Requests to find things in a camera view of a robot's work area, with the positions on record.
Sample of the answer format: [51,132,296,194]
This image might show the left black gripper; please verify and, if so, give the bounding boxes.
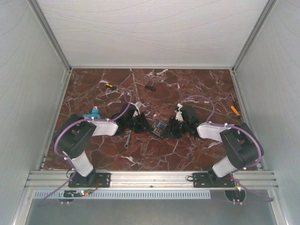
[127,113,154,135]

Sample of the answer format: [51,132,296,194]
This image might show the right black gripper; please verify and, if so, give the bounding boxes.
[161,117,188,140]

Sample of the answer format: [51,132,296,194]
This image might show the black fuse box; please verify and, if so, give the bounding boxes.
[150,119,168,137]

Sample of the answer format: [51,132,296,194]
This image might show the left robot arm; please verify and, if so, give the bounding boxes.
[53,103,154,187]

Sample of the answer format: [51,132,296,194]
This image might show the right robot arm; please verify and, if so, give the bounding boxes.
[161,105,264,187]

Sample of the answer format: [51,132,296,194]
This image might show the silver combination wrench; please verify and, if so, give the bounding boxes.
[124,130,133,149]

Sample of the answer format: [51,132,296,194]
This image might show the yellow black small screwdriver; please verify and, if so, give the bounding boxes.
[105,83,118,90]

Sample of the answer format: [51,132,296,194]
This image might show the thin black screwdriver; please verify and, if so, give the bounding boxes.
[231,93,240,112]

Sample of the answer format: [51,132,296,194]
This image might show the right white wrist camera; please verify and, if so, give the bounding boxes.
[175,103,183,122]

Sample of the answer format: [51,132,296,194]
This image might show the black handle screwdriver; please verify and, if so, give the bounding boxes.
[136,82,156,90]

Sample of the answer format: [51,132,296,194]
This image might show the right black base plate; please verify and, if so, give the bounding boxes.
[186,172,235,188]

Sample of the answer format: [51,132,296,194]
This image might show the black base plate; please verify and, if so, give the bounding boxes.
[186,172,235,188]
[68,172,111,188]

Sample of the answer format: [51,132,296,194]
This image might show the orange handle screwdriver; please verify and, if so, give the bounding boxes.
[231,105,241,118]

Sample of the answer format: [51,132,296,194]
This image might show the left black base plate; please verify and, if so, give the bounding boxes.
[68,172,111,188]

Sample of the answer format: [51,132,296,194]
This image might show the grey slotted cable duct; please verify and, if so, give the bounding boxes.
[33,189,211,200]

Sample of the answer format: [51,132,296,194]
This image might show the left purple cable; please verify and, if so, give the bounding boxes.
[37,90,132,207]

